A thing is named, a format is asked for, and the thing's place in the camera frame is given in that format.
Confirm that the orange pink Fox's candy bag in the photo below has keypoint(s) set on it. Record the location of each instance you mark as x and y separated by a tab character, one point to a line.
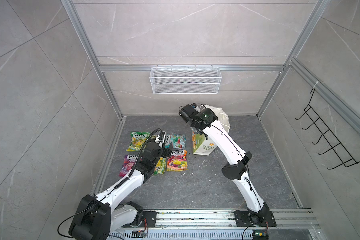
177	162

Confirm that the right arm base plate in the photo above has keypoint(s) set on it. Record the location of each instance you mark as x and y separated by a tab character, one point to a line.
251	219

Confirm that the purple snack packet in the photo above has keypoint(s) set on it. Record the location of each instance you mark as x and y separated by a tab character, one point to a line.
128	163

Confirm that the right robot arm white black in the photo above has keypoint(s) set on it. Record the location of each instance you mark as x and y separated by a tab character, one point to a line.
206	122

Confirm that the white wire mesh basket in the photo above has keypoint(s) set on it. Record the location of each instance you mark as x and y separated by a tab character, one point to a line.
185	80

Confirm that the black wire hook rack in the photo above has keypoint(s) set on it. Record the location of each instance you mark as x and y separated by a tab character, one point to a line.
327	135

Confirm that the white floral paper bag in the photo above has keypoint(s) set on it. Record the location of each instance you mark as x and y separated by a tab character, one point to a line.
204	145

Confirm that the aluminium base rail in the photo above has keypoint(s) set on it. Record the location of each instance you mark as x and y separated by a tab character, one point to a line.
221	225

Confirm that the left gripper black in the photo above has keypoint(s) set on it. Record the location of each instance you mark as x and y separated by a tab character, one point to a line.
165	152

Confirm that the teal snack packet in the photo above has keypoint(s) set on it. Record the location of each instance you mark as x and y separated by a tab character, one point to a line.
175	140

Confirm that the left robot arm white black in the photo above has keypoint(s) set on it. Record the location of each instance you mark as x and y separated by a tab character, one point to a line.
97	216

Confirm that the green Fox's candy bag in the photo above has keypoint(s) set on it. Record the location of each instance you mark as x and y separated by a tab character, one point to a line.
137	140
160	167

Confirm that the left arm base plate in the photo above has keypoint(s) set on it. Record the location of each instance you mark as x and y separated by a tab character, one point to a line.
145	219

